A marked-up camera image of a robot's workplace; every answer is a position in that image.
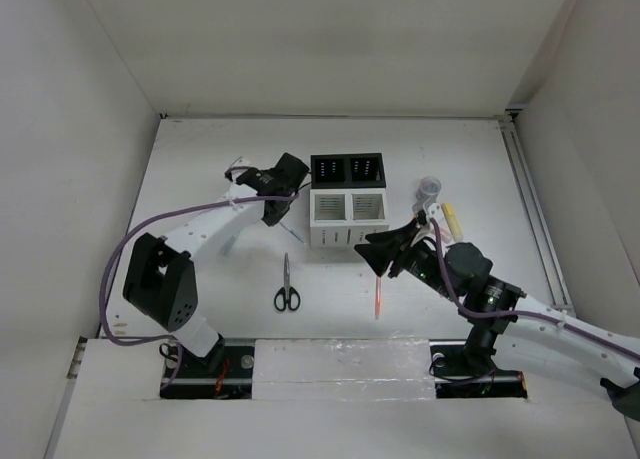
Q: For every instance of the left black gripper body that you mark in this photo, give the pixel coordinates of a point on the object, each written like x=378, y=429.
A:
x=274, y=217

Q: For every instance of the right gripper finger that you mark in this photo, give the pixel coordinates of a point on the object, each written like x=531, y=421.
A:
x=378, y=256
x=395, y=239

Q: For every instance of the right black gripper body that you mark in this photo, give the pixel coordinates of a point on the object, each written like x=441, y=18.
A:
x=421, y=262

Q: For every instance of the orange pen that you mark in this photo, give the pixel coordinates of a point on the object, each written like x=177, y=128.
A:
x=378, y=298

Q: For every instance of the blue pen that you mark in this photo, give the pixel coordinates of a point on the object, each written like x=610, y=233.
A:
x=297, y=236

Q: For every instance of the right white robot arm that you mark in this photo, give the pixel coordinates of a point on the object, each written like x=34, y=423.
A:
x=510, y=330

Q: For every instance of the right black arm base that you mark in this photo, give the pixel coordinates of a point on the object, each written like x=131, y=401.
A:
x=464, y=369

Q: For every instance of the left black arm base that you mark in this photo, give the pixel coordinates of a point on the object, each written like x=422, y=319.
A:
x=231, y=379

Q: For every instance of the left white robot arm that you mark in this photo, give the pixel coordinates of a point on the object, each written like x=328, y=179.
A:
x=161, y=276

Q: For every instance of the orange highlighter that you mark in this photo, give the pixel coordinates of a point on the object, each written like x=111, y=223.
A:
x=446, y=235

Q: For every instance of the black two-slot pen holder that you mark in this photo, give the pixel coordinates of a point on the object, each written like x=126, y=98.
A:
x=347, y=171

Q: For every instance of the yellow highlighter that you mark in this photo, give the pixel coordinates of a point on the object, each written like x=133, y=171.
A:
x=452, y=222

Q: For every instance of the white two-slot pen holder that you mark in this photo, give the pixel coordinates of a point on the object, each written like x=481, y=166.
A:
x=342, y=218

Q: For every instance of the clear jar of clips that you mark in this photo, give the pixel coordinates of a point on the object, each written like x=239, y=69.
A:
x=428, y=190

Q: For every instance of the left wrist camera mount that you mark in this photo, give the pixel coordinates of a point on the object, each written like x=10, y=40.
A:
x=240, y=164

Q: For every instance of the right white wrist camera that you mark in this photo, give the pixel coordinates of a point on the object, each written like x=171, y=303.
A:
x=426, y=212

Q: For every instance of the black handled scissors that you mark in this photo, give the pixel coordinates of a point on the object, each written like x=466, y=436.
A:
x=286, y=298

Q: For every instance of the aluminium rail right side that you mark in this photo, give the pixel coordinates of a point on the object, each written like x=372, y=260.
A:
x=559, y=294

